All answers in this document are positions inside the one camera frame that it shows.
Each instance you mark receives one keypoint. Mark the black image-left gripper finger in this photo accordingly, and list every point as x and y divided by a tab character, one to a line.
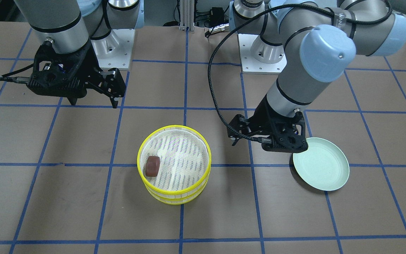
72	100
107	82

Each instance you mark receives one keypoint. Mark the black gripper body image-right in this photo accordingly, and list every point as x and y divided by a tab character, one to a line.
261	113

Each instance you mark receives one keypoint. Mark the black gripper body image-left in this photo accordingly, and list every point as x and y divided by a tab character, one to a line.
89	63

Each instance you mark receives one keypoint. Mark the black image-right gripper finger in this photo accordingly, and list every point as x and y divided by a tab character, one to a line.
242	125

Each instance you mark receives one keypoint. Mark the yellow steamer layer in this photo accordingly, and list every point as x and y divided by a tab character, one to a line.
178	199
185	159

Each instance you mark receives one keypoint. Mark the brown bun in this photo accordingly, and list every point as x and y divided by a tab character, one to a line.
152	166

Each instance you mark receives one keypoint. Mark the light green plate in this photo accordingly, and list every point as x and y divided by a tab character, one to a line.
323	165

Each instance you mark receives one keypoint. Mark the black power adapter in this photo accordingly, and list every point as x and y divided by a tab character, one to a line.
216	16

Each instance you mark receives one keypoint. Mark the metal base plate image-left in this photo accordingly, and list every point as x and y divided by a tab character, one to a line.
115	50

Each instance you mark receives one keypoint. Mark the black cable image-left gripper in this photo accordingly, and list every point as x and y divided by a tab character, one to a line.
9	77

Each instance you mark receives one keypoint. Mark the metal base plate image-right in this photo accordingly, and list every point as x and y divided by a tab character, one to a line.
258	57

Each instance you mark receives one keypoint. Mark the metal cable connector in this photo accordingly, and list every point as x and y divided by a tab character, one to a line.
217	29

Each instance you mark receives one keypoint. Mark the aluminium frame post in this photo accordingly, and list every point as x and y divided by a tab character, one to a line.
187	15

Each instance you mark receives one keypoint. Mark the black cable image-right gripper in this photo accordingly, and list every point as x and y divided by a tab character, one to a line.
225	82

